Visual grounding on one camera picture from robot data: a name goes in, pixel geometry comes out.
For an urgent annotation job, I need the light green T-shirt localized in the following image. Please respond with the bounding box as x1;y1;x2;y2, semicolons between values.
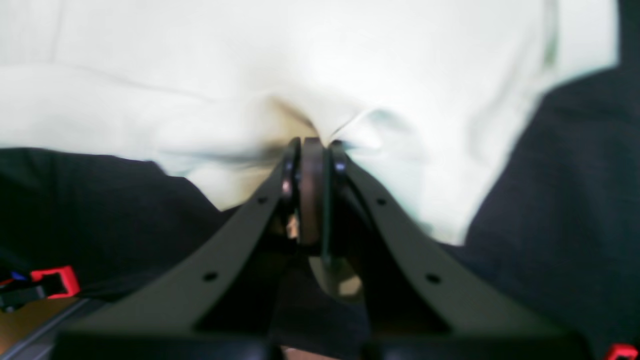
1;0;619;245

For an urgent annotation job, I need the red clamp right edge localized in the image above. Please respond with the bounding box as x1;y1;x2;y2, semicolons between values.
603;342;640;360

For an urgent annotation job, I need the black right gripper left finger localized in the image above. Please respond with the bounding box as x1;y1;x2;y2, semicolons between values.
55;137;323;360

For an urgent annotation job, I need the black table cloth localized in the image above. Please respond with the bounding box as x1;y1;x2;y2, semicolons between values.
1;0;639;360

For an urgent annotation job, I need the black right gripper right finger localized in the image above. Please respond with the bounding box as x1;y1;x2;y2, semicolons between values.
327;142;591;360

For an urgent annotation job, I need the red black clamp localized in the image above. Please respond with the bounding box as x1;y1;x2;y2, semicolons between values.
0;266;81;313

